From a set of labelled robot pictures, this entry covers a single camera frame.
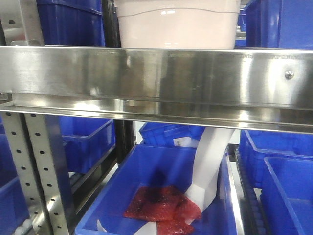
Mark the blue bin with red bag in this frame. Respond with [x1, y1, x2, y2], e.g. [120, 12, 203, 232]
[75, 145, 238, 235]

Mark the blue bin upper right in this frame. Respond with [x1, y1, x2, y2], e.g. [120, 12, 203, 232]
[245, 0, 313, 50]

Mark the blue bin left front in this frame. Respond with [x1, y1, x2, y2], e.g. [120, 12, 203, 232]
[0, 124, 29, 235]

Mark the blue bin right rear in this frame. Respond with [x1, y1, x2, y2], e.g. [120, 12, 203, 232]
[239, 130, 313, 188]

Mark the white curved paper strip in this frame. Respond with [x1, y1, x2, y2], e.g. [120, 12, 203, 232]
[185, 127, 235, 212]

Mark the perforated steel shelf post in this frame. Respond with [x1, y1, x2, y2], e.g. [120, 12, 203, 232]
[0, 111, 75, 235]

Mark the blue bin upper left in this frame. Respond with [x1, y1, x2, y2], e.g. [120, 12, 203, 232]
[37, 0, 105, 46]

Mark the white lidded plastic bin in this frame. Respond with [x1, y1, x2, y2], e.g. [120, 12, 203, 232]
[114, 0, 241, 49]

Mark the stainless steel shelf rail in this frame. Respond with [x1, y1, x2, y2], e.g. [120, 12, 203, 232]
[0, 46, 313, 133]

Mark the red plastic bag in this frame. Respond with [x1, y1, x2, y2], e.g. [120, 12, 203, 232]
[123, 185, 202, 235]

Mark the blue bin right front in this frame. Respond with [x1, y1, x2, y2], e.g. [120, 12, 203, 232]
[261, 157, 313, 235]

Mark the blue bin rear centre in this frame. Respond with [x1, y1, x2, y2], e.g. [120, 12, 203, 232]
[139, 122, 205, 148]

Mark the blue bin behind post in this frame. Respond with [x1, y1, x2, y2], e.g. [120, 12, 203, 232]
[59, 116, 115, 174]

